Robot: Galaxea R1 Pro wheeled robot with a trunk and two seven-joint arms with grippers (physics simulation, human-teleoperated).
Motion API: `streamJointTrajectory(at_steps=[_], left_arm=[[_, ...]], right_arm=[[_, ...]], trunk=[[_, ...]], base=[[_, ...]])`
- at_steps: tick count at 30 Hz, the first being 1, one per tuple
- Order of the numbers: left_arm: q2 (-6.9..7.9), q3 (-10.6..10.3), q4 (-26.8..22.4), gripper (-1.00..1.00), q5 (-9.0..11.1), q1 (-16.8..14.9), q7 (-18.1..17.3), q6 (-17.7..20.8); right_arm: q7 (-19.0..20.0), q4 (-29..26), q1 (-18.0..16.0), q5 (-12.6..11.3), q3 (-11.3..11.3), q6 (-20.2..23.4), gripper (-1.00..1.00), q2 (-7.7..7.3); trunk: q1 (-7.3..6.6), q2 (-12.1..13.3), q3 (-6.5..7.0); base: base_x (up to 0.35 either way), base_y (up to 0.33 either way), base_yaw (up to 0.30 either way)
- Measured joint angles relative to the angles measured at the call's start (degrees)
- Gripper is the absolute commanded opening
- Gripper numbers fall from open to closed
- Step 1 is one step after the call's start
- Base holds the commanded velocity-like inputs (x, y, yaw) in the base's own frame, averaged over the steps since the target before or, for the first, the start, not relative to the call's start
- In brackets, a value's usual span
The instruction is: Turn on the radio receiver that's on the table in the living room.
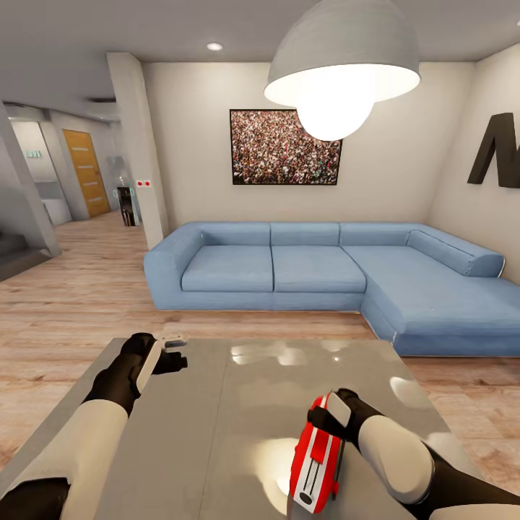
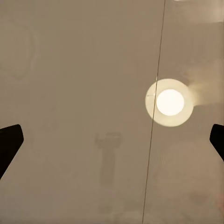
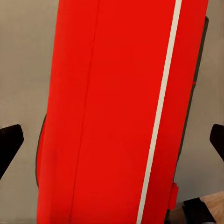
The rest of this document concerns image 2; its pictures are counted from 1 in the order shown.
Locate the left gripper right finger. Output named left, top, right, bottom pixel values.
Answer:
left=209, top=124, right=224, bottom=160

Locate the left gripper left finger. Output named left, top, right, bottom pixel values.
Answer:
left=0, top=124, right=24, bottom=179

